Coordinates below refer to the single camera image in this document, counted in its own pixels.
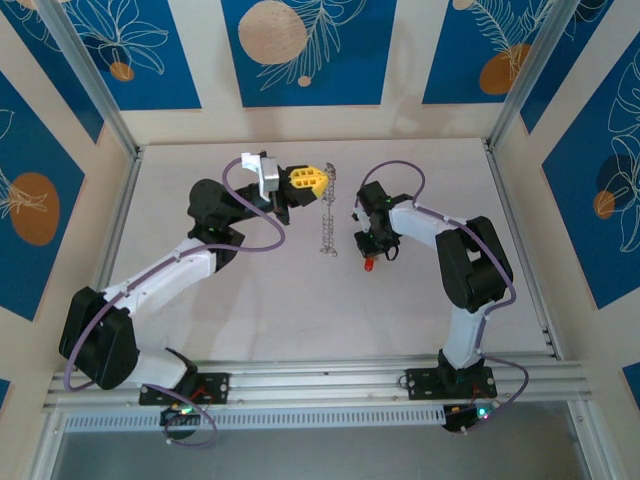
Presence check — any silver keyring bundle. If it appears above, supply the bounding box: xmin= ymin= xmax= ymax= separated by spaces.
xmin=317 ymin=160 xmax=341 ymax=258

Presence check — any black controller box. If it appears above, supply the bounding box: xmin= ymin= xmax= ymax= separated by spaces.
xmin=441 ymin=402 xmax=496 ymax=435
xmin=158 ymin=404 xmax=200 ymax=427

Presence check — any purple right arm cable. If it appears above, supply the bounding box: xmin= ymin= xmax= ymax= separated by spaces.
xmin=352 ymin=158 xmax=530 ymax=435

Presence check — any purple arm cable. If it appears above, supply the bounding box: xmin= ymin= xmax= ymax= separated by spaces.
xmin=63 ymin=158 xmax=287 ymax=447
xmin=352 ymin=158 xmax=530 ymax=435

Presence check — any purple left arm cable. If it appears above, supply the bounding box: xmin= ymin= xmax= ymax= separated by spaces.
xmin=63 ymin=158 xmax=287 ymax=447

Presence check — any aluminium side rail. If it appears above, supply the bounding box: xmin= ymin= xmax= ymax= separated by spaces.
xmin=73 ymin=147 xmax=145 ymax=372
xmin=481 ymin=139 xmax=560 ymax=361

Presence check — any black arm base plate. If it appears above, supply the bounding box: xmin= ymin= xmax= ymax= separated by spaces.
xmin=138 ymin=372 xmax=232 ymax=407
xmin=404 ymin=367 xmax=500 ymax=401

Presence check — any aluminium frame post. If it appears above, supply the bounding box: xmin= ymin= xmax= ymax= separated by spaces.
xmin=35 ymin=0 xmax=141 ymax=159
xmin=485 ymin=0 xmax=577 ymax=151

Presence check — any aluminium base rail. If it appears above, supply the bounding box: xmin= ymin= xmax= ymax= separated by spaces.
xmin=42 ymin=354 xmax=587 ymax=414

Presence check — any white slotted cable duct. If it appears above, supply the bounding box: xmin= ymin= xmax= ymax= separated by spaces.
xmin=63 ymin=407 xmax=447 ymax=432

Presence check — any aluminium frame leg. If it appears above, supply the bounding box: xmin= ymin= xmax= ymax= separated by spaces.
xmin=27 ymin=407 xmax=69 ymax=480
xmin=567 ymin=399 xmax=619 ymax=480

